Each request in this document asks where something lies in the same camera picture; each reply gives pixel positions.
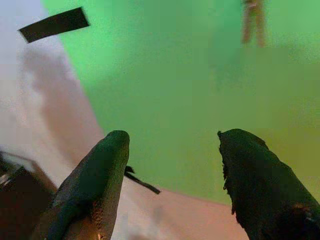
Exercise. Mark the black tape strip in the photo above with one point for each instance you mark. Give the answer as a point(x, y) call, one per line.
point(142, 181)
point(53, 24)

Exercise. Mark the green wall sheet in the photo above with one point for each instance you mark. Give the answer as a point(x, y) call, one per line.
point(175, 95)

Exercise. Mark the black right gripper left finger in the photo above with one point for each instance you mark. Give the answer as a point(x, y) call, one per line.
point(95, 185)

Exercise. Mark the dark brown furniture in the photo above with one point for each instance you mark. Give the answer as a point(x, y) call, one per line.
point(22, 200)

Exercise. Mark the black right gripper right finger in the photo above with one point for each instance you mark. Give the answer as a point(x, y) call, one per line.
point(265, 185)

